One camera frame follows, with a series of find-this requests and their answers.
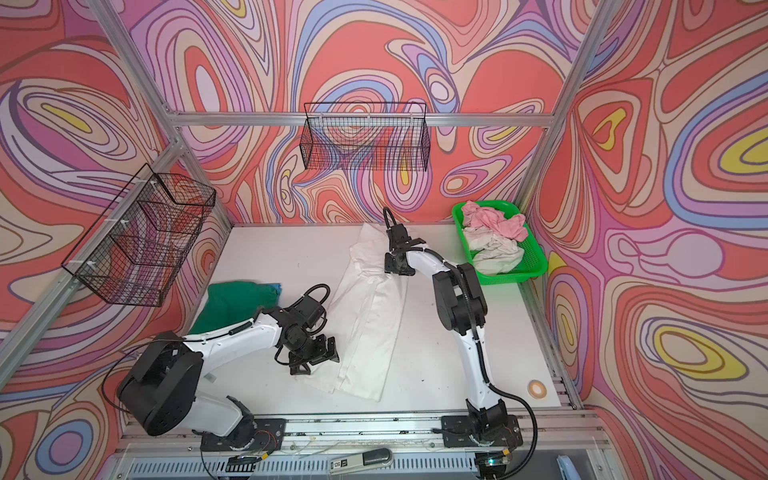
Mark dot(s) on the folded green t shirt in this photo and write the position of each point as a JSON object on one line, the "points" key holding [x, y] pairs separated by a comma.
{"points": [[231, 303]]}

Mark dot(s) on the left black wire basket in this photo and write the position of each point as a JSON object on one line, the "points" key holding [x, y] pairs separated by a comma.
{"points": [[138, 255]]}

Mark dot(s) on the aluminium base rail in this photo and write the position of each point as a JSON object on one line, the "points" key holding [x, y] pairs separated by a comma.
{"points": [[402, 432]]}

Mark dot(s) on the tape roll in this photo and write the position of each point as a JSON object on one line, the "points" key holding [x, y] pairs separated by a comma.
{"points": [[537, 389]]}

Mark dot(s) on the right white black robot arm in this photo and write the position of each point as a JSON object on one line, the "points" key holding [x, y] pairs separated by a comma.
{"points": [[461, 308]]}

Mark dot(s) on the pink t shirt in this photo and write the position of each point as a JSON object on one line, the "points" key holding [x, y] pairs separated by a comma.
{"points": [[511, 227]]}

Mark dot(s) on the black wire basket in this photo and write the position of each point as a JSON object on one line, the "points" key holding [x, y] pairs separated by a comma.
{"points": [[365, 136], [138, 255]]}

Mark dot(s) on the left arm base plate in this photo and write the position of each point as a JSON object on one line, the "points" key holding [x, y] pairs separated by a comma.
{"points": [[259, 434]]}

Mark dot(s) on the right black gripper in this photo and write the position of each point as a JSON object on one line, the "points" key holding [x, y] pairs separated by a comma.
{"points": [[390, 267]]}

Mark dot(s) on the white patterned t shirt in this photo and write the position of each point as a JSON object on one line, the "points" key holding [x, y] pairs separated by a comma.
{"points": [[494, 254]]}

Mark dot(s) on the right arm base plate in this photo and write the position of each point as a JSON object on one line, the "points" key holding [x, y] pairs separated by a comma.
{"points": [[468, 432]]}

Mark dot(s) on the green plastic basket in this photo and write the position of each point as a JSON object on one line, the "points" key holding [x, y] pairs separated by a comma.
{"points": [[534, 263]]}

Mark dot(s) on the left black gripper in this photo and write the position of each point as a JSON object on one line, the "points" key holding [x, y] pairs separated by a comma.
{"points": [[326, 353]]}

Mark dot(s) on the grey black handheld device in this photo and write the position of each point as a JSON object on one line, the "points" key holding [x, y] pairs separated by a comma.
{"points": [[362, 461]]}

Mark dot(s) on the back black wire basket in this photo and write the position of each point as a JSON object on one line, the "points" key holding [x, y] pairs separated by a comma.
{"points": [[365, 136]]}

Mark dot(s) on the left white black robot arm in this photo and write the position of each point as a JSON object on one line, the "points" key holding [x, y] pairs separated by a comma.
{"points": [[161, 391]]}

